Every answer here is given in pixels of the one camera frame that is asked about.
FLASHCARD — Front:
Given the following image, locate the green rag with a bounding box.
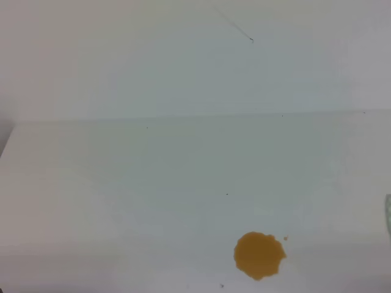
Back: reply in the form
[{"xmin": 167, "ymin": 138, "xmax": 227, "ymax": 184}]
[{"xmin": 384, "ymin": 194, "xmax": 391, "ymax": 236}]

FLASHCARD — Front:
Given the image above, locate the orange-brown coffee stain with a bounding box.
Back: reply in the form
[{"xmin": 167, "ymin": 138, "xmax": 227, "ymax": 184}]
[{"xmin": 233, "ymin": 231, "xmax": 287, "ymax": 281}]

